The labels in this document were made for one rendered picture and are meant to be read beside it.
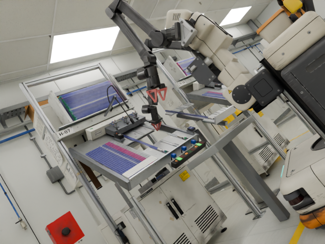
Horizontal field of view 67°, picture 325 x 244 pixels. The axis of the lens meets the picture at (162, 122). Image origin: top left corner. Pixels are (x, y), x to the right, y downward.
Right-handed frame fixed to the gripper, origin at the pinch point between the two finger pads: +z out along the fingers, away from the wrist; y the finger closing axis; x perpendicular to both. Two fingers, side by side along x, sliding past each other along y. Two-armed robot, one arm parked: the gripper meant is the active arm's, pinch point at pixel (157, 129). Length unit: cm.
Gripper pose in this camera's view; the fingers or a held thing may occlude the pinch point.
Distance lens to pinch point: 201.3
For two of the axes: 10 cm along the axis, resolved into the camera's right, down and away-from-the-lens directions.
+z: 1.9, 9.2, 3.5
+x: 7.2, 1.1, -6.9
